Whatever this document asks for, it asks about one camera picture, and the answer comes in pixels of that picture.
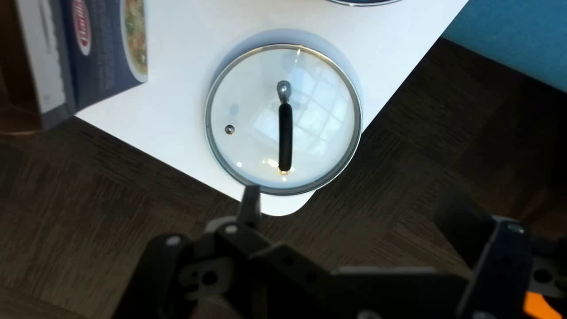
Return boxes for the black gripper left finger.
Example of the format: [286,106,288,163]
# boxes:
[206,182,263,237]

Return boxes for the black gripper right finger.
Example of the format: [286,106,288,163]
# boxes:
[456,214,534,319]

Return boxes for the blue pasta box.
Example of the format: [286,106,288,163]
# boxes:
[15,0,151,129]

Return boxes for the silver pot black handle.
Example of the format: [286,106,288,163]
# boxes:
[325,0,405,9]

